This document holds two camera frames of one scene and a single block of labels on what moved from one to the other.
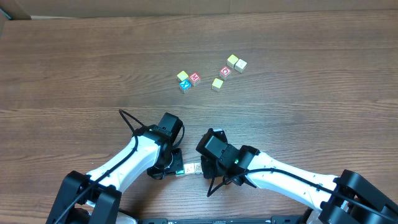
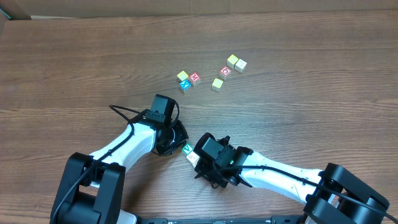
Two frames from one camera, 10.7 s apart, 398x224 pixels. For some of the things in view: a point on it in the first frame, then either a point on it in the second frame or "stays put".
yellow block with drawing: (216, 84) stays put
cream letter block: (189, 168) to (193, 158)
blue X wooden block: (185, 86) stays put
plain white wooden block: (240, 65) stays put
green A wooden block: (181, 173) to (187, 149)
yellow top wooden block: (182, 76) stays put
